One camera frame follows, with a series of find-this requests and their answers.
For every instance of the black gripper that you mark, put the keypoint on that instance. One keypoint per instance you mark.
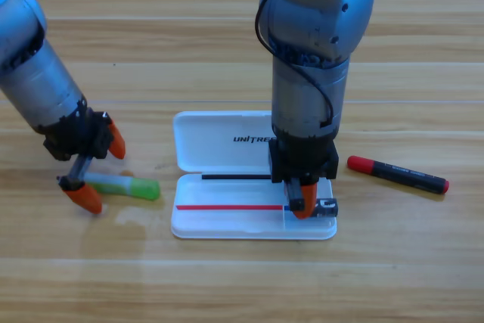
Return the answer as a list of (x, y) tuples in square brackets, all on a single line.
[(302, 160), (75, 137)]

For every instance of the black eraser with white print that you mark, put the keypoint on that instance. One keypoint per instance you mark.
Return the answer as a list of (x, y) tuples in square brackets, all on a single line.
[(327, 206)]

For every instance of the green highlighter pen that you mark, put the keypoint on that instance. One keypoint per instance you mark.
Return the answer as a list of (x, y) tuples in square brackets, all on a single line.
[(136, 187)]

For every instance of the red and black marker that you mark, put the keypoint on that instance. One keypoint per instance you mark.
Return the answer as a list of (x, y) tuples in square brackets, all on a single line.
[(397, 174)]

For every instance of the white Unitree pencil case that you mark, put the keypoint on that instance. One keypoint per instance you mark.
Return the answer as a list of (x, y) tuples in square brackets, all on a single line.
[(219, 149)]

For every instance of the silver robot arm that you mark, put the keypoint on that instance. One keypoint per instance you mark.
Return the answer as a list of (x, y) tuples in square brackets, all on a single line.
[(34, 73), (314, 35)]

